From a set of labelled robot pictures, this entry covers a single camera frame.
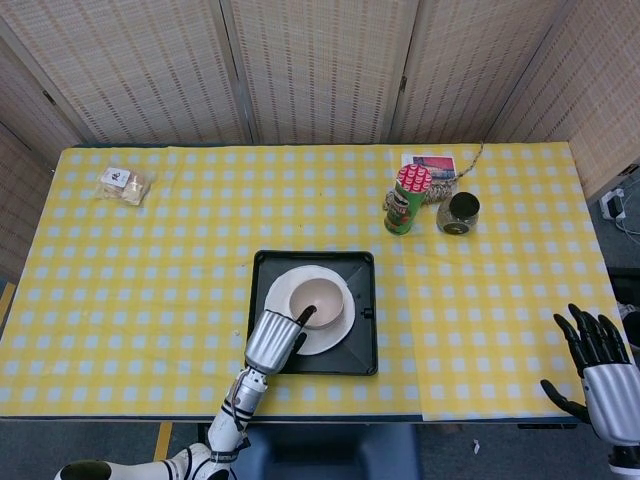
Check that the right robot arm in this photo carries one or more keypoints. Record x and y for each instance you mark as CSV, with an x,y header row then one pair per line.
x,y
625,457

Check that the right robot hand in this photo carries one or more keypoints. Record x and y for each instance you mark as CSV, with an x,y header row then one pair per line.
x,y
612,400

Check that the white paper plate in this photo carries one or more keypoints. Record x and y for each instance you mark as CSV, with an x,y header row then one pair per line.
x,y
327,340

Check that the glass spice jar black lid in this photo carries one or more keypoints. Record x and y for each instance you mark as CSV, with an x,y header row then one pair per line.
x,y
457,215

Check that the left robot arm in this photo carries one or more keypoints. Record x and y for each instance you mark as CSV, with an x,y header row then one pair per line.
x,y
225,430

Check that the red picture card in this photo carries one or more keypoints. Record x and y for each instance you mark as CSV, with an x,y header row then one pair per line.
x,y
442,165

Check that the clear bag of snacks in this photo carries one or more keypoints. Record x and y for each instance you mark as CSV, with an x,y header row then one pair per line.
x,y
125,187

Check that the green Pringles can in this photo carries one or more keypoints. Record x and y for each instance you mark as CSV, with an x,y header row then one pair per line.
x,y
402,215

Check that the plain beige bowl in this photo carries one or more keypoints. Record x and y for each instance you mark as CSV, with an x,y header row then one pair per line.
x,y
320,300

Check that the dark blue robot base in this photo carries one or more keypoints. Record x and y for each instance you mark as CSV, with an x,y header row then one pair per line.
x,y
325,452

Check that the woven folding screen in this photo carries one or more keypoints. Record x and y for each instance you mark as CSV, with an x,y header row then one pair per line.
x,y
150,65

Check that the yellow checkered tablecloth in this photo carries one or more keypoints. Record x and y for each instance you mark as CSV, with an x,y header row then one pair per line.
x,y
100,300

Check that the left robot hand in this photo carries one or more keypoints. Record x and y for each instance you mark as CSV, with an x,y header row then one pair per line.
x,y
270,342

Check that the white power strip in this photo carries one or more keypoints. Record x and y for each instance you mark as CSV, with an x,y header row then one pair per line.
x,y
614,204

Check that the black square plastic tray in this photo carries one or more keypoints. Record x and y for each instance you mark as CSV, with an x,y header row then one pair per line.
x,y
360,350

